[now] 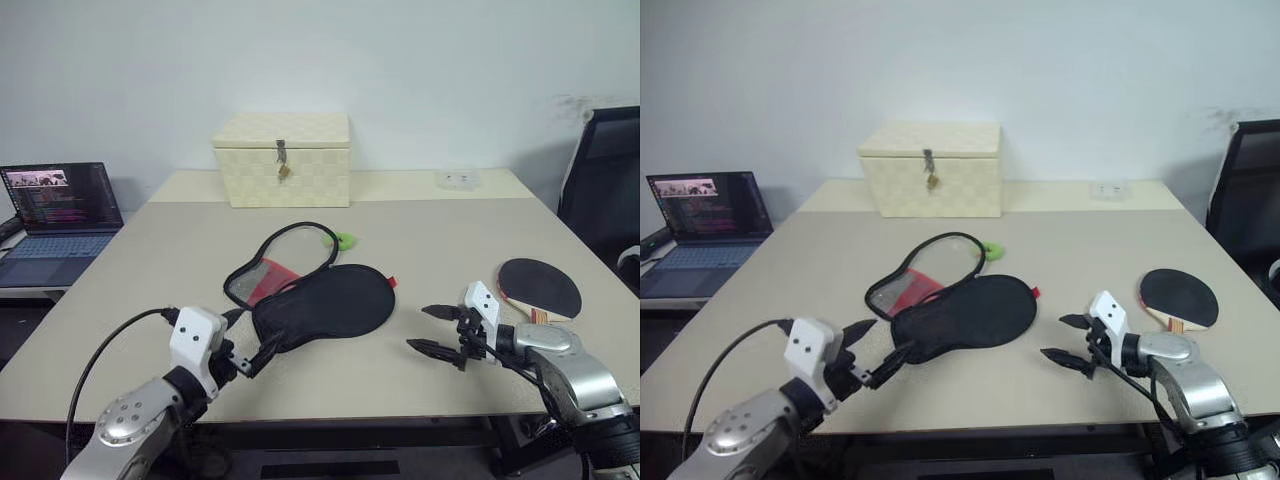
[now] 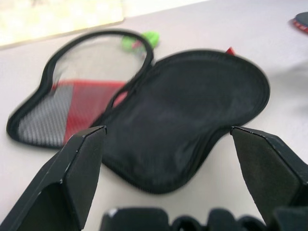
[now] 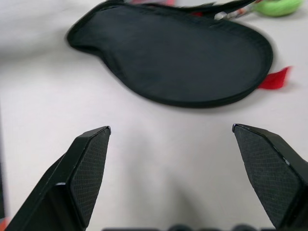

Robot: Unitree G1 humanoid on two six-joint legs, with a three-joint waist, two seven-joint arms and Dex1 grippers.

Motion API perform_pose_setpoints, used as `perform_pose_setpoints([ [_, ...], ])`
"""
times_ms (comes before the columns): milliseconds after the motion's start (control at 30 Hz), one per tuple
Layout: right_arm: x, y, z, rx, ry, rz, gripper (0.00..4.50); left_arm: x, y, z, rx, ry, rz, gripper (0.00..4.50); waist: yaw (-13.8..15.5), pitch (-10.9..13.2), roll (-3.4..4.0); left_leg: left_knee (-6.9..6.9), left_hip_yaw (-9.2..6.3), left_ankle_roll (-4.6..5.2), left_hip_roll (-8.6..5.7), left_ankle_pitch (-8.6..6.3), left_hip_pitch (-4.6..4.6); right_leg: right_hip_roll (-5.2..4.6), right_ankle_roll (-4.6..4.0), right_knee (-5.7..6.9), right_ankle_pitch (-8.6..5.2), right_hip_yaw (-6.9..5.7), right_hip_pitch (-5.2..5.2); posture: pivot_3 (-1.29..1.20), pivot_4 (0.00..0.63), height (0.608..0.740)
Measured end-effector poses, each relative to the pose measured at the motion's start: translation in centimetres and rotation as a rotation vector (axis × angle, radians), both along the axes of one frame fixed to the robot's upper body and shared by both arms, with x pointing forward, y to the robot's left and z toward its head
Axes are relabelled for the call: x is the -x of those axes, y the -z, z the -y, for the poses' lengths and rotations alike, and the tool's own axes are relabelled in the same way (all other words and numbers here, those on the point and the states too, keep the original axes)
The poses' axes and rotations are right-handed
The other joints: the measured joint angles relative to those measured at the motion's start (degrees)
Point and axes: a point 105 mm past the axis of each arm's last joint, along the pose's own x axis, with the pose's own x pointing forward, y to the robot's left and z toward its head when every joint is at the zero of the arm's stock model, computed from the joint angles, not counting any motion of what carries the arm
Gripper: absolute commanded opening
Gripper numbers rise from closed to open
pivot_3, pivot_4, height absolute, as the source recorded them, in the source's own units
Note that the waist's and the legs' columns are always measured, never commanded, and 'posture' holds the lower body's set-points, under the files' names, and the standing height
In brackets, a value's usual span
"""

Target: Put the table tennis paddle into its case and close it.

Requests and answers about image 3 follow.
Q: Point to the red black paddle case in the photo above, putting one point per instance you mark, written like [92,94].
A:
[173,55]

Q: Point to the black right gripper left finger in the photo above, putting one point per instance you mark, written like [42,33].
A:
[60,187]

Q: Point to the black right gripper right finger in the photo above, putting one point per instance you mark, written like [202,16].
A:
[276,178]

